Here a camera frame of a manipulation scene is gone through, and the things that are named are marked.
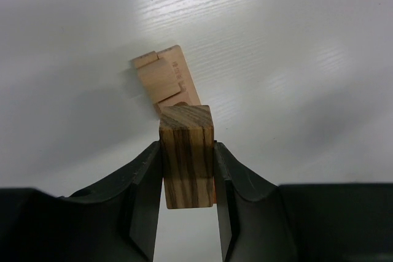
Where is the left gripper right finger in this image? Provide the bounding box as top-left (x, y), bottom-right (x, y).
top-left (214, 142), bottom-right (392, 261)

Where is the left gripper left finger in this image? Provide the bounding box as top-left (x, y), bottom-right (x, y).
top-left (1, 142), bottom-right (162, 261)

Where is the striped wood block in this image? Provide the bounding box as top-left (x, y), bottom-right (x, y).
top-left (159, 105), bottom-right (214, 209)

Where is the small light wood cube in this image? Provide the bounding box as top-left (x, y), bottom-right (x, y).
top-left (137, 58), bottom-right (181, 104)

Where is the long light wood plank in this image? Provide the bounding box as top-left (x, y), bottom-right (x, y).
top-left (154, 45), bottom-right (201, 114)

